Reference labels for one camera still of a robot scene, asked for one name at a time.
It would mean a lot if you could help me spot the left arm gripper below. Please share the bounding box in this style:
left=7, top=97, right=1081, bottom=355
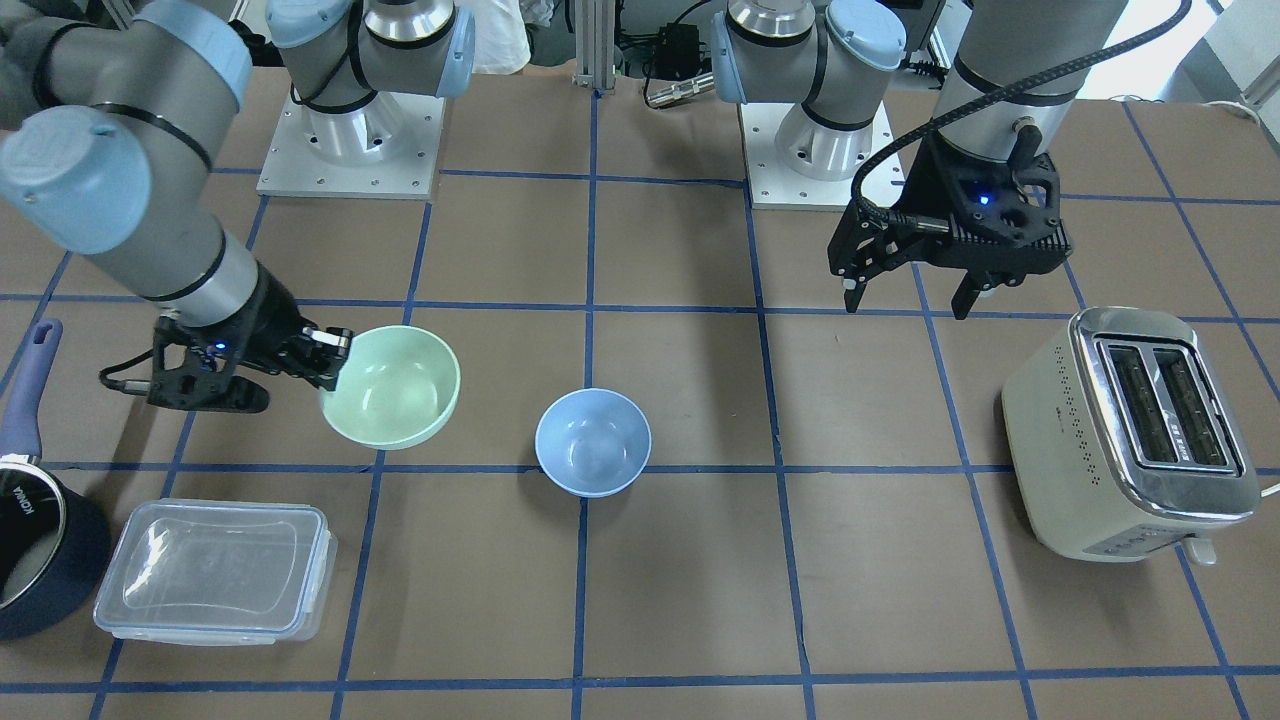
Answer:
left=827, top=135, right=1073, bottom=320

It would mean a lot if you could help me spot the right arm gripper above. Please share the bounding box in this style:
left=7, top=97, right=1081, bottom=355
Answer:
left=148, top=266, right=355, bottom=414

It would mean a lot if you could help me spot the green bowl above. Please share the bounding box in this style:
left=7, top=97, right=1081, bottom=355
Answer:
left=319, top=325, right=461, bottom=451

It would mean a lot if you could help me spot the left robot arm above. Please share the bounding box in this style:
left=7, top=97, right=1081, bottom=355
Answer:
left=710, top=1, right=1125, bottom=319

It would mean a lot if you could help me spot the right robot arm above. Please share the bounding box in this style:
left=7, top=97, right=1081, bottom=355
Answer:
left=3, top=1, right=518, bottom=413

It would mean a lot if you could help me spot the blue bowl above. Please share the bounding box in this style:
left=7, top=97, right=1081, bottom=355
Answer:
left=534, top=388, right=653, bottom=498

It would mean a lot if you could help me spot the clear plastic container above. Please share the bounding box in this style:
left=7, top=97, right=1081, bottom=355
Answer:
left=93, top=498, right=338, bottom=647

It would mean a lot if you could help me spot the cream toaster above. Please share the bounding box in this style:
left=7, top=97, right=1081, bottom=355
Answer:
left=1000, top=306, right=1263, bottom=566

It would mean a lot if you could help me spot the blue saucepan with lid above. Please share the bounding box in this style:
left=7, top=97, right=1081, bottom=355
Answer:
left=1, top=319, right=111, bottom=641

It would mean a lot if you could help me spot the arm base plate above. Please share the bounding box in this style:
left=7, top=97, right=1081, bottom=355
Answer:
left=739, top=102, right=893, bottom=211
left=256, top=92, right=448, bottom=201

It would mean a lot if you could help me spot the aluminium frame post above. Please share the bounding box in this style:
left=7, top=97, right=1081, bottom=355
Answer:
left=572, top=0, right=617, bottom=97

